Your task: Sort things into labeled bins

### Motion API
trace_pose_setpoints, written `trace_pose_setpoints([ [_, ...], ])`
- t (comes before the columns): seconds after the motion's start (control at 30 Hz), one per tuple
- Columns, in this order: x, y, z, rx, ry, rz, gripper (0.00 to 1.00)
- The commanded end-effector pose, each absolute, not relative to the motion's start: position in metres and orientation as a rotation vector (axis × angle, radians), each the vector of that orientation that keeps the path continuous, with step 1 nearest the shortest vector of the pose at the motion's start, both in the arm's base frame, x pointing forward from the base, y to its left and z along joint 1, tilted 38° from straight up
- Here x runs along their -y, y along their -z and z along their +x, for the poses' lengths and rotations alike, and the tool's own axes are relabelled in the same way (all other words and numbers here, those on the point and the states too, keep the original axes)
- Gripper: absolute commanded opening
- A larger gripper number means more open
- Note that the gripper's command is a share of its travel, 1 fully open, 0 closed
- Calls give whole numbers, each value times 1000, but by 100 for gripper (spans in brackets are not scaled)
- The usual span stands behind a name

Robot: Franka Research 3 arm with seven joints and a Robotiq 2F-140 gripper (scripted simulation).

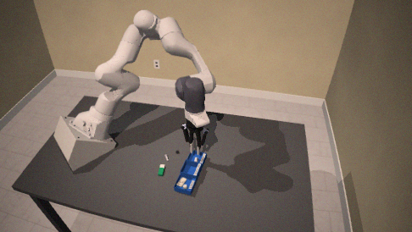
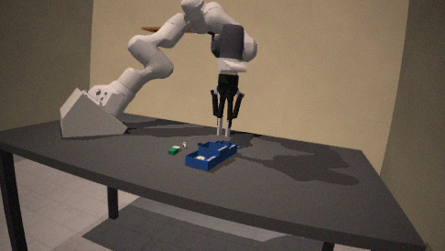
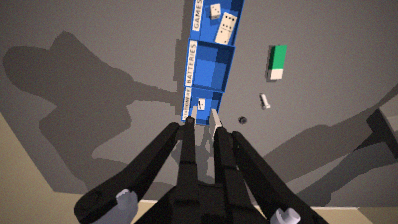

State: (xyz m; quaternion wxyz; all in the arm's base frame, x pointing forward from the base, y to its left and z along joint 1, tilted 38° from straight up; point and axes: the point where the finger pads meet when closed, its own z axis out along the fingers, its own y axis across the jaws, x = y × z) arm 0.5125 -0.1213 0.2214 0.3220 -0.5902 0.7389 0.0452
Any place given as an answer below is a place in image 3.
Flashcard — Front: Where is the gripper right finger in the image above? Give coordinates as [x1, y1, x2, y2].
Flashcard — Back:
[209, 109, 329, 224]

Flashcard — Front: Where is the cream domino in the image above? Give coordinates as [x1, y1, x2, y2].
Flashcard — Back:
[215, 13, 237, 45]

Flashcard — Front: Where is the blue rack of three labelled bins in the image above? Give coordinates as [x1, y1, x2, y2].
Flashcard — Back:
[181, 0, 245, 125]

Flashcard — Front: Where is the white die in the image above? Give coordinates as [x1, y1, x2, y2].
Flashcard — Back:
[210, 4, 220, 20]

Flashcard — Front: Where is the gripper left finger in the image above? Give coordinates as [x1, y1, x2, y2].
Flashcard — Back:
[74, 106, 201, 224]

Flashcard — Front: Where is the green and white eraser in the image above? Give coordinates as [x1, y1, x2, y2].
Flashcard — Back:
[267, 45, 287, 79]

